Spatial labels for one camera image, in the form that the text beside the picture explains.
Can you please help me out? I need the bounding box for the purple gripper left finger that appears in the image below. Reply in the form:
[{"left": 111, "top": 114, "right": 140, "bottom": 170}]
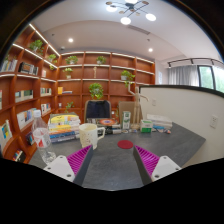
[{"left": 43, "top": 144, "right": 95, "bottom": 187}]

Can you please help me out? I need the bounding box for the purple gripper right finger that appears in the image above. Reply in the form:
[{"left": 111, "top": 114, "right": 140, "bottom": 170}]
[{"left": 133, "top": 145, "right": 183, "bottom": 186}]

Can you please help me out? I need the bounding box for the clear plastic water bottle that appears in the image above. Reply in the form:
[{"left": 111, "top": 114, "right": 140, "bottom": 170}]
[{"left": 32, "top": 110, "right": 56, "bottom": 164}]

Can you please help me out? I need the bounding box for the red round coaster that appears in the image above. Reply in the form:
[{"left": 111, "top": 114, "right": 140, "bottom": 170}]
[{"left": 117, "top": 140, "right": 133, "bottom": 149}]

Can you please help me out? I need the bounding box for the white ceramic mug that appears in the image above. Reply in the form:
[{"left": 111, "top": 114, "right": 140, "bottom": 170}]
[{"left": 79, "top": 123, "right": 105, "bottom": 149}]

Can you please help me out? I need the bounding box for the small green white box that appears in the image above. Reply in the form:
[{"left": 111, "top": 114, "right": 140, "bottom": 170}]
[{"left": 140, "top": 120, "right": 153, "bottom": 133}]

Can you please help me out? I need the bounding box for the stack of colourful books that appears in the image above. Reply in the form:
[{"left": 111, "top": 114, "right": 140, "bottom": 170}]
[{"left": 48, "top": 112, "right": 80, "bottom": 143}]

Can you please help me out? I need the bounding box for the white flat box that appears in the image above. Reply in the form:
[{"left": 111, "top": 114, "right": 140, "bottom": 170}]
[{"left": 147, "top": 114, "right": 172, "bottom": 128}]

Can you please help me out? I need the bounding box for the orange patterned book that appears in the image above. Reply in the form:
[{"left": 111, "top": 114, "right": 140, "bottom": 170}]
[{"left": 97, "top": 118, "right": 118, "bottom": 127}]

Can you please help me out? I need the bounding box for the green white carton box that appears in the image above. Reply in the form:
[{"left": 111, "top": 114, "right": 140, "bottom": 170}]
[{"left": 122, "top": 111, "right": 131, "bottom": 129}]

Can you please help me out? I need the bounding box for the wooden artist mannequin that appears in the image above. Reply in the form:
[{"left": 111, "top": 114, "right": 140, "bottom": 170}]
[{"left": 128, "top": 84, "right": 149, "bottom": 130}]

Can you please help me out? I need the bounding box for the black office chair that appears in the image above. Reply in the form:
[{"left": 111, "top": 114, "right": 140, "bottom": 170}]
[{"left": 84, "top": 100, "right": 111, "bottom": 121}]

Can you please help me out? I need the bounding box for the brown cardboard box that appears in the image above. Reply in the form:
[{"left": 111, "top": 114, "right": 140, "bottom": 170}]
[{"left": 118, "top": 101, "right": 135, "bottom": 120}]

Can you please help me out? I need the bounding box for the potted green plant centre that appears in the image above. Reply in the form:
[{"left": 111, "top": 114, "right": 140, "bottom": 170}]
[{"left": 89, "top": 83, "right": 103, "bottom": 100}]

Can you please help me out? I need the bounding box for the brown wooden bookshelf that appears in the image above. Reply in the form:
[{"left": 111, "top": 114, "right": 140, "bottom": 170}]
[{"left": 0, "top": 25, "right": 155, "bottom": 162}]

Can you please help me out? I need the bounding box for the grey window curtain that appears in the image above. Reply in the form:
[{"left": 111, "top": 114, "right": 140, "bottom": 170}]
[{"left": 168, "top": 65, "right": 199, "bottom": 87}]

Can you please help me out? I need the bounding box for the ceiling chandelier lamp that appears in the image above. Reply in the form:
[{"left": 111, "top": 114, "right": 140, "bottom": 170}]
[{"left": 106, "top": 0, "right": 156, "bottom": 25}]

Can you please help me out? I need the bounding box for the white wall socket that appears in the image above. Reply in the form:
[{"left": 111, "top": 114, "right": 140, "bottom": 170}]
[{"left": 210, "top": 115, "right": 218, "bottom": 129}]

